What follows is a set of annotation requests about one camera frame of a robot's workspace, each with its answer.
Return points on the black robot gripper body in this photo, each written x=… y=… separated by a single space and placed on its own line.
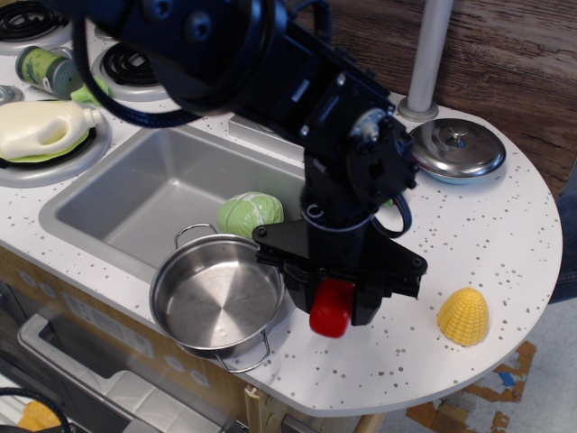
x=368 y=251

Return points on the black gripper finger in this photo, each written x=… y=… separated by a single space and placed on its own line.
x=302 y=285
x=367 y=299

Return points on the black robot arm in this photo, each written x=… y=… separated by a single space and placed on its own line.
x=254 y=59

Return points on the small stainless steel pan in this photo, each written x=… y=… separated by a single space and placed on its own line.
x=215 y=300

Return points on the green toy cabbage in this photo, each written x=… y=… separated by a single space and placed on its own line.
x=242 y=213

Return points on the yellow toy corn piece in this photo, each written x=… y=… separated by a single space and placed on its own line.
x=464 y=318

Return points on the silver toy faucet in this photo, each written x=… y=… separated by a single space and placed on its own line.
x=262 y=136

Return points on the stainless steel pot lid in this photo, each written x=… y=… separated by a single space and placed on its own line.
x=456 y=151

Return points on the grey toy sink basin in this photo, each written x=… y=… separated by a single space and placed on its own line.
x=123 y=214

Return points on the grey vertical support pole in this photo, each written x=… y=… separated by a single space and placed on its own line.
x=419 y=104

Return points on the front stove burner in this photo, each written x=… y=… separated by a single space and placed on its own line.
x=41 y=174

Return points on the stove burner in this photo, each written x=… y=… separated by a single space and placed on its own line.
x=41 y=174
x=30 y=23
x=128 y=74

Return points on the back right stove burner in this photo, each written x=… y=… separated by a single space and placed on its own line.
x=128 y=74

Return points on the light green toy plate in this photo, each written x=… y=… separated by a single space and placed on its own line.
x=32 y=149

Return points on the green toy broccoli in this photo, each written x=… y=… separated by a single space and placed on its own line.
x=85 y=96

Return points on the yellow toy on floor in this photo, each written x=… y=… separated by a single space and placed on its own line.
x=37 y=416

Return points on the green toy spice can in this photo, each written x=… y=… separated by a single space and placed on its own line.
x=48 y=71

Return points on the white toy detergent bottle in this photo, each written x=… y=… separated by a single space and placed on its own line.
x=46 y=119

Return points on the back left stove burner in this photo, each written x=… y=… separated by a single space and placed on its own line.
x=30 y=23

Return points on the toy oven door handle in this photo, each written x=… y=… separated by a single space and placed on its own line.
x=121 y=382

